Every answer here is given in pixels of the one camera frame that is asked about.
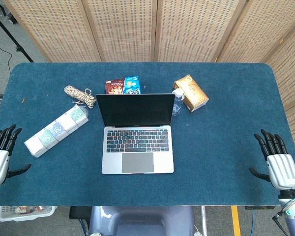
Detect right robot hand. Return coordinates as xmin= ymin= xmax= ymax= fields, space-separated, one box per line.
xmin=248 ymin=129 xmax=295 ymax=190

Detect silver laptop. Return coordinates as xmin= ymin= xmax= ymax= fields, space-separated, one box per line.
xmin=95 ymin=93 xmax=176 ymax=175

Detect white plastic basket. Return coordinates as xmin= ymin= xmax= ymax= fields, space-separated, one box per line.
xmin=0 ymin=205 xmax=59 ymax=223

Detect white tissue packs bundle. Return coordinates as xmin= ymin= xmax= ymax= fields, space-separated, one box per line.
xmin=24 ymin=104 xmax=90 ymax=158

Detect gold carton box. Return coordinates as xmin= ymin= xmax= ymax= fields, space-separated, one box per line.
xmin=173 ymin=74 xmax=209 ymax=113

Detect clear plastic water bottle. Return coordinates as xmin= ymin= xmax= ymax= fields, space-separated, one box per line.
xmin=171 ymin=88 xmax=185 ymax=117

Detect black tripod stand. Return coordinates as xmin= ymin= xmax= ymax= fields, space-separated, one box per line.
xmin=0 ymin=0 xmax=34 ymax=63

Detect blue felt table mat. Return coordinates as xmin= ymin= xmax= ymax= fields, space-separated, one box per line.
xmin=0 ymin=62 xmax=287 ymax=207

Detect blue cookie box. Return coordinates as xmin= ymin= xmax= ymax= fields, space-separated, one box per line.
xmin=104 ymin=75 xmax=142 ymax=95

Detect grey-blue robot torso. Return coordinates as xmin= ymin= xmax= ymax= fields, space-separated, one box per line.
xmin=88 ymin=206 xmax=196 ymax=236

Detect woven folding screen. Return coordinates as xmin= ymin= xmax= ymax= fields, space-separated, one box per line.
xmin=1 ymin=0 xmax=295 ymax=158

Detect coiled braided rope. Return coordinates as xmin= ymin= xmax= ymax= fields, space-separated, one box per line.
xmin=64 ymin=85 xmax=96 ymax=109

